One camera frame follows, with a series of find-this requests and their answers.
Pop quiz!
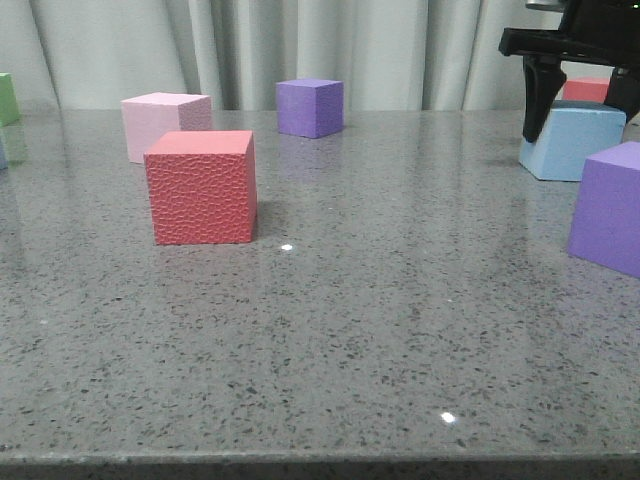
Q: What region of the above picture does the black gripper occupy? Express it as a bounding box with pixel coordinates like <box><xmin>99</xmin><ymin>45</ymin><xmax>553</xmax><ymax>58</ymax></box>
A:
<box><xmin>499</xmin><ymin>1</ymin><xmax>640</xmax><ymax>143</ymax></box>

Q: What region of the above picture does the light blue foam cube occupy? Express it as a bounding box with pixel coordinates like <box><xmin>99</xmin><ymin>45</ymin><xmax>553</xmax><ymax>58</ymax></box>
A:
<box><xmin>0</xmin><ymin>133</ymin><xmax>8</xmax><ymax>170</ymax></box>
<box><xmin>519</xmin><ymin>100</ymin><xmax>627</xmax><ymax>182</ymax></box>

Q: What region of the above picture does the far red foam cube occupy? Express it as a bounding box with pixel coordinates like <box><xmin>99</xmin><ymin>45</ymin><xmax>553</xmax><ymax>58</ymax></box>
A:
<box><xmin>562</xmin><ymin>77</ymin><xmax>609</xmax><ymax>103</ymax></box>

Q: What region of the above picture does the near purple foam cube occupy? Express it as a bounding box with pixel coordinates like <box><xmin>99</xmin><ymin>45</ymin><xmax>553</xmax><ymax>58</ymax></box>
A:
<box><xmin>567</xmin><ymin>141</ymin><xmax>639</xmax><ymax>277</ymax></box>

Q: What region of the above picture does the purple foam cube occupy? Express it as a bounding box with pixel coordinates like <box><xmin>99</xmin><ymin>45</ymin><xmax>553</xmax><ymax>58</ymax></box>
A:
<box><xmin>567</xmin><ymin>141</ymin><xmax>639</xmax><ymax>277</ymax></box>
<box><xmin>276</xmin><ymin>78</ymin><xmax>344</xmax><ymax>139</ymax></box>

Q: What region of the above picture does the far purple foam cube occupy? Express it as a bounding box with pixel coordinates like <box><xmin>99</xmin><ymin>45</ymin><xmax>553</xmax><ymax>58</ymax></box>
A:
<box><xmin>276</xmin><ymin>78</ymin><xmax>344</xmax><ymax>139</ymax></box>

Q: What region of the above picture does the textured red foam cube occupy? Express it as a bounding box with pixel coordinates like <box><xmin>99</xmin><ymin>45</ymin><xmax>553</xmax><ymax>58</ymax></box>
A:
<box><xmin>144</xmin><ymin>130</ymin><xmax>258</xmax><ymax>245</ymax></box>

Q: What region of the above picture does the pink foam cube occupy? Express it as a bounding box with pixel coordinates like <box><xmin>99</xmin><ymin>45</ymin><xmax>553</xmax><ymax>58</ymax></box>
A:
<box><xmin>120</xmin><ymin>92</ymin><xmax>212</xmax><ymax>164</ymax></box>

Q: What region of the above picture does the grey-green curtain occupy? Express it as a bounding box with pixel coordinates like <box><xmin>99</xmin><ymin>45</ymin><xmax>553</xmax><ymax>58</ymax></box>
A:
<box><xmin>1</xmin><ymin>1</ymin><xmax>560</xmax><ymax>111</ymax></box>

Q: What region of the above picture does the green foam cube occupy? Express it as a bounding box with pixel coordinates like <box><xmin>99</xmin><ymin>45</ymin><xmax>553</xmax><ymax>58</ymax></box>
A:
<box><xmin>0</xmin><ymin>72</ymin><xmax>20</xmax><ymax>127</ymax></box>

